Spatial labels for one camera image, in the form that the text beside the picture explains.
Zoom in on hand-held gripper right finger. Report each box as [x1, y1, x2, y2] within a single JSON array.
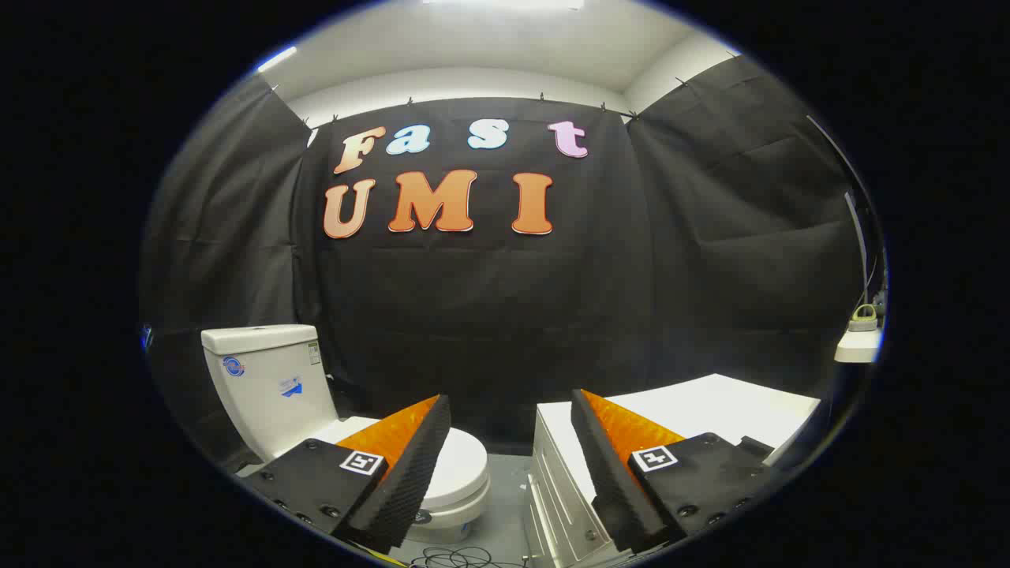
[[570, 388, 779, 555]]

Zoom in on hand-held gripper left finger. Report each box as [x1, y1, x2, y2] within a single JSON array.
[[241, 394, 452, 555]]

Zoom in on white toilet lid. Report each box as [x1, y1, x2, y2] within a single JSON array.
[[335, 416, 489, 510]]

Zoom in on white toilet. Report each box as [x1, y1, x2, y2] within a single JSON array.
[[200, 324, 492, 546]]

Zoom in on white cabinet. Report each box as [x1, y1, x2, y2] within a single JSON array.
[[522, 373, 822, 568]]

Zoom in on black backdrop cloth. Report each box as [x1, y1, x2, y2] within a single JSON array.
[[140, 55, 870, 474]]

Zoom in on white shelf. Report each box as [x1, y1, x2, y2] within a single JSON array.
[[833, 327, 884, 364]]

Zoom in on black cables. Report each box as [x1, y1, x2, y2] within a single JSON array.
[[409, 546, 528, 568]]

